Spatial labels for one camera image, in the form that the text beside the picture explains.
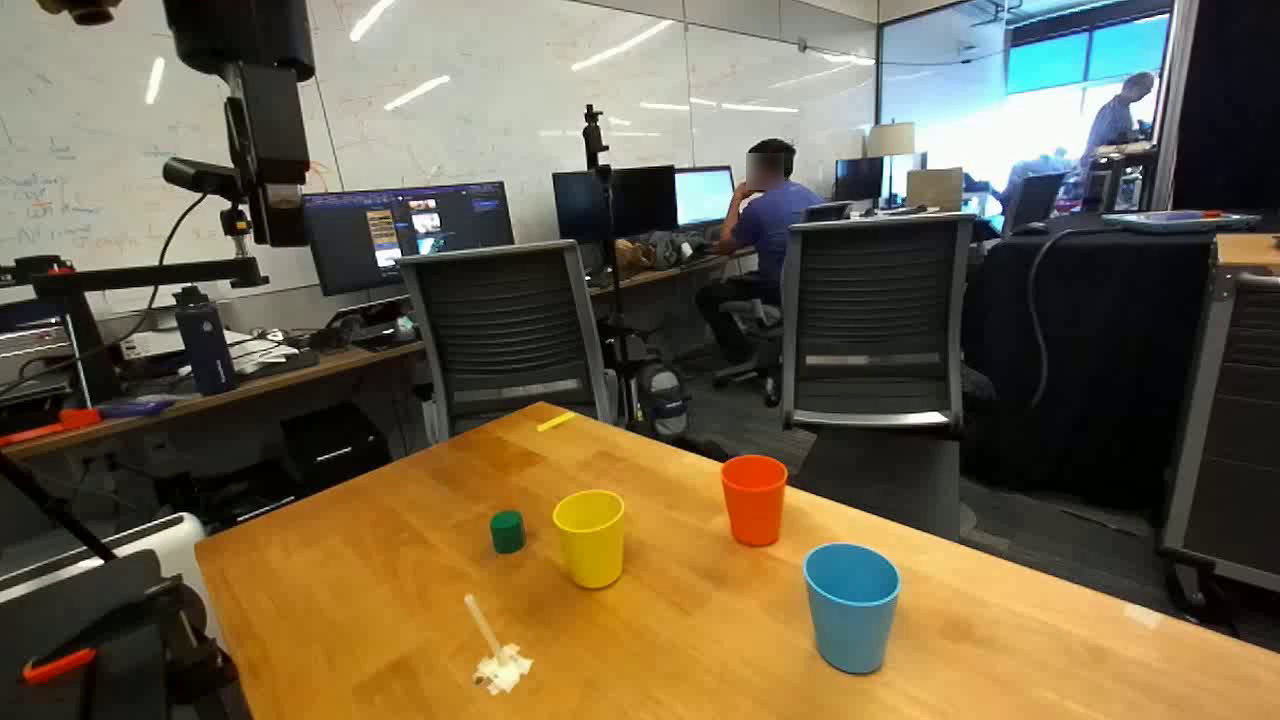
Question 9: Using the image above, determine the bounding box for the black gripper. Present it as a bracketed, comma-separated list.
[160, 0, 321, 254]

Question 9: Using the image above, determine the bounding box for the yellow plastic cup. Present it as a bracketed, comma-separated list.
[549, 483, 630, 594]

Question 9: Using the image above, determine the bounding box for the orange plastic cup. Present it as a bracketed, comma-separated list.
[718, 453, 791, 553]

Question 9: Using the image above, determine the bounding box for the blue plastic cup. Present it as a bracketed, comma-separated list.
[799, 541, 909, 679]

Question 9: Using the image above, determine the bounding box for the black boom stand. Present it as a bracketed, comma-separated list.
[0, 197, 270, 414]

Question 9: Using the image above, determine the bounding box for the dark blue water bottle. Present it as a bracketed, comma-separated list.
[172, 285, 234, 401]

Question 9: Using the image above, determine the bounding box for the wide desktop monitor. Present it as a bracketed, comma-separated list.
[296, 178, 516, 302]

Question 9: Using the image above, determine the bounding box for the white crumpled paper pile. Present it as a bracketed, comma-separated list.
[217, 329, 304, 380]

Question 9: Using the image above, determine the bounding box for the wooden office desk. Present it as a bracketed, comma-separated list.
[0, 338, 431, 463]

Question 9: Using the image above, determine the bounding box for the grey mesh office chair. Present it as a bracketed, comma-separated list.
[775, 211, 974, 536]
[397, 237, 616, 444]

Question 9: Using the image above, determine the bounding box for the black box under desk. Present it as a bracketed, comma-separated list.
[276, 401, 397, 492]

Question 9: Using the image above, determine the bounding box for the black tripod stand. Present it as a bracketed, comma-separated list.
[576, 101, 634, 419]

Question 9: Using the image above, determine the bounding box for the orange tool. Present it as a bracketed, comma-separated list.
[0, 404, 105, 453]

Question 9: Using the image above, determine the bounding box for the dark desktop monitor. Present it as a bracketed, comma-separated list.
[551, 164, 678, 246]

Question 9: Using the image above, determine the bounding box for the brown bag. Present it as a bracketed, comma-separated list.
[613, 229, 696, 278]

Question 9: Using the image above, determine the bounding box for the white appliance box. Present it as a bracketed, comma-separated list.
[0, 514, 211, 633]

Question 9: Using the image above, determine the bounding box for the black diagonal rod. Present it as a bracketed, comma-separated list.
[0, 453, 125, 564]

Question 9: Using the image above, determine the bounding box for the small desktop monitor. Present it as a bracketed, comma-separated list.
[673, 159, 740, 234]

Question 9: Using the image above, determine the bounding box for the green cylinder block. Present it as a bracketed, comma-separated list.
[487, 510, 526, 557]

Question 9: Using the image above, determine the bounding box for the grey backpack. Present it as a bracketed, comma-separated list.
[630, 355, 696, 440]

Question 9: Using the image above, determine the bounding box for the person in purple shirt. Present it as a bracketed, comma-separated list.
[691, 137, 824, 363]

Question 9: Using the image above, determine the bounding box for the black bag orange clip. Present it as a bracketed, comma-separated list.
[0, 553, 257, 720]

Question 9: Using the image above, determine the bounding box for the clear plastic stick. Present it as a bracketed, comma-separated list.
[461, 594, 504, 659]

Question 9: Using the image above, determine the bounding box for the white tape patch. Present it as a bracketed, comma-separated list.
[472, 639, 534, 700]

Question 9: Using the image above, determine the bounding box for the table lamp white shade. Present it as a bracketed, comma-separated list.
[863, 122, 921, 206]

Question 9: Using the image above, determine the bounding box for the small cardboard box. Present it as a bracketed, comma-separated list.
[905, 164, 968, 215]

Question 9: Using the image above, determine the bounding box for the dark laptop screen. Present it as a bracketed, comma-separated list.
[1003, 167, 1071, 234]

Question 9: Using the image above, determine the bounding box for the person in dark top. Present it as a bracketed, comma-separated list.
[1062, 67, 1159, 206]

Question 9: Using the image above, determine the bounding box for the black cloth covered table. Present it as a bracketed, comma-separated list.
[959, 229, 1217, 515]

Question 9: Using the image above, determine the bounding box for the black curtain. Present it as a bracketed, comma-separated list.
[1152, 0, 1280, 215]

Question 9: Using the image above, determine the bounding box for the grey drawer cabinet wooden top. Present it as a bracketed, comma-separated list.
[1155, 234, 1280, 598]

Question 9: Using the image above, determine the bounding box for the black external camera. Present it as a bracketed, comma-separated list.
[160, 155, 257, 209]

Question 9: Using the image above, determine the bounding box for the black camera cable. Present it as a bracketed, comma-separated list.
[136, 191, 217, 323]

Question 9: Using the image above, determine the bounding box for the white hanging cable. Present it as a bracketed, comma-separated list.
[1020, 226, 1071, 414]

